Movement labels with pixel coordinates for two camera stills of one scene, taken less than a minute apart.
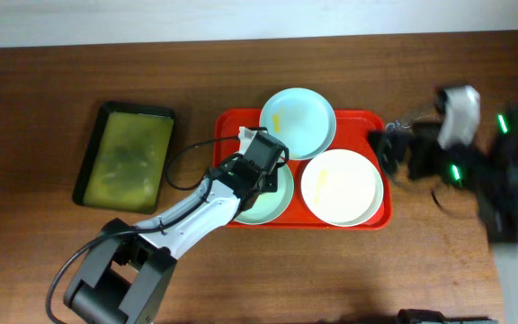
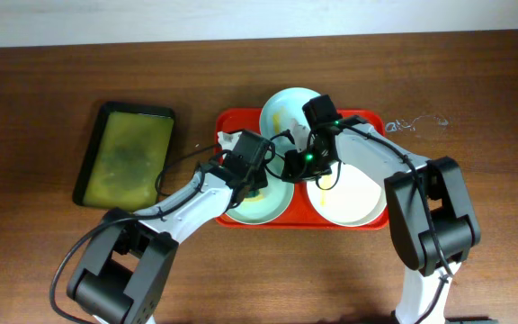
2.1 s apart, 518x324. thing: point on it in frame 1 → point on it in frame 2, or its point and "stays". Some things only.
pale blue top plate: [302, 119] stays
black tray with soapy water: [125, 163] stays
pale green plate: [271, 206] stays
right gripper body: [424, 157] → [310, 164]
